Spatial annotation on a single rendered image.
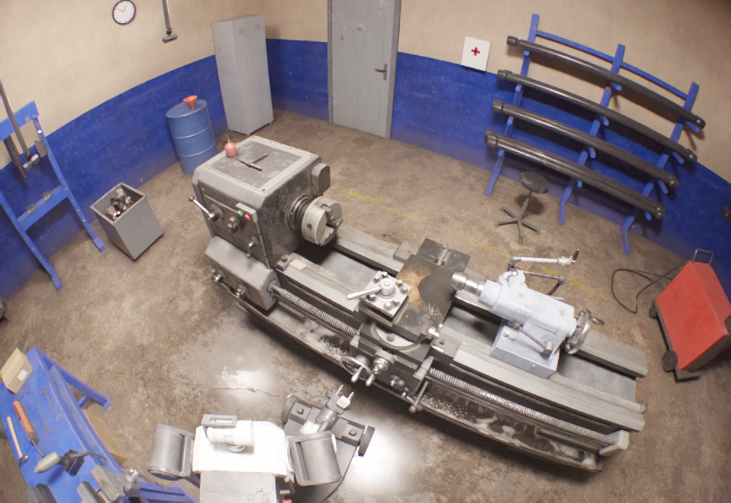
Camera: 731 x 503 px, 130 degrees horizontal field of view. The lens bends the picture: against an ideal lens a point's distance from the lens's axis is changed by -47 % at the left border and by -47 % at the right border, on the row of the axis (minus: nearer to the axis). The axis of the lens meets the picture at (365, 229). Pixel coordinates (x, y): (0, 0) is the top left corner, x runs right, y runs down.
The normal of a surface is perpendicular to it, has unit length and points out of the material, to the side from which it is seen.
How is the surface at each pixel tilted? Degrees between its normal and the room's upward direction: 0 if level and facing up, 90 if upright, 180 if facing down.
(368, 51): 90
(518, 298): 0
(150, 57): 90
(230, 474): 12
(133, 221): 90
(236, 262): 32
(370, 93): 90
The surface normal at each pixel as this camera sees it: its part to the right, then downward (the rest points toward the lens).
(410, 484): 0.04, -0.73
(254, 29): 0.86, 0.36
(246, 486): 0.11, -0.85
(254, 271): -0.24, -0.30
